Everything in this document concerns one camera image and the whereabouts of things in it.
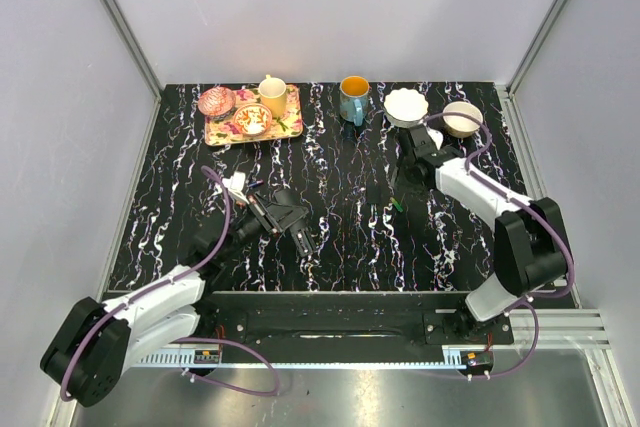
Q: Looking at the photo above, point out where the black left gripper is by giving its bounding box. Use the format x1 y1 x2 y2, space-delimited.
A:
218 192 308 262

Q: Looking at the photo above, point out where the black remote control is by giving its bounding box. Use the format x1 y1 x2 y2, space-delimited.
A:
289 225 316 257

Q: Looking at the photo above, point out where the green AAA battery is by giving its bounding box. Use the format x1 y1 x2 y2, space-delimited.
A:
391 199 404 212

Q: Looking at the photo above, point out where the black remote battery cover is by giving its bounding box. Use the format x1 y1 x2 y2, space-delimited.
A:
366 182 383 206

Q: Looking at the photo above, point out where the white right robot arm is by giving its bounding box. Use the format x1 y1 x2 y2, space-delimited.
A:
396 125 573 343

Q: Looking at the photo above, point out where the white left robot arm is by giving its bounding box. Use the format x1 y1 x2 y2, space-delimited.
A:
40 189 314 407

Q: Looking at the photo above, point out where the white scalloped bowl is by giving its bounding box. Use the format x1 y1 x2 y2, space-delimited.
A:
383 88 429 128

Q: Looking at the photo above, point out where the cream round bowl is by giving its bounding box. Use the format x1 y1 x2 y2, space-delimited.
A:
443 101 484 139

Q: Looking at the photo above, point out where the blue mug orange inside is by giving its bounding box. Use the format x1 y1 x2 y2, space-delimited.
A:
339 76 370 127

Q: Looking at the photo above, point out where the orange patterned bowl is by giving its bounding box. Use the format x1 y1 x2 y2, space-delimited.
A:
233 103 273 137

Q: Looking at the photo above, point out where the floral rectangular tray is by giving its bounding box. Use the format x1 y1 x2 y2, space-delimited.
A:
204 84 304 147

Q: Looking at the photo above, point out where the yellow mug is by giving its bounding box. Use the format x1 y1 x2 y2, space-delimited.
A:
258 74 287 118

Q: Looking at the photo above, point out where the pink patterned bowl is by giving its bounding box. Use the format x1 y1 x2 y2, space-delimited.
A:
197 86 236 120

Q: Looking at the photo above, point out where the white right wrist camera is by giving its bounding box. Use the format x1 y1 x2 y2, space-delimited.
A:
427 128 444 149

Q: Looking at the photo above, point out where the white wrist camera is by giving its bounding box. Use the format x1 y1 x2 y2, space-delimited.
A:
427 128 444 149
222 171 248 204

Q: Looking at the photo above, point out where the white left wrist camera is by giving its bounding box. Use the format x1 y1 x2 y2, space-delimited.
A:
222 171 248 204

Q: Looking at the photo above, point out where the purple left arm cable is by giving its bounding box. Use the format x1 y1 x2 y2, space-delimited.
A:
58 163 281 402

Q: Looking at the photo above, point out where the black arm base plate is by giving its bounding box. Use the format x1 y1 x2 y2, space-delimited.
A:
170 292 514 347

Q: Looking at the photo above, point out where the aluminium front rail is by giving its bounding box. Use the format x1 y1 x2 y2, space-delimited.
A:
134 309 610 372

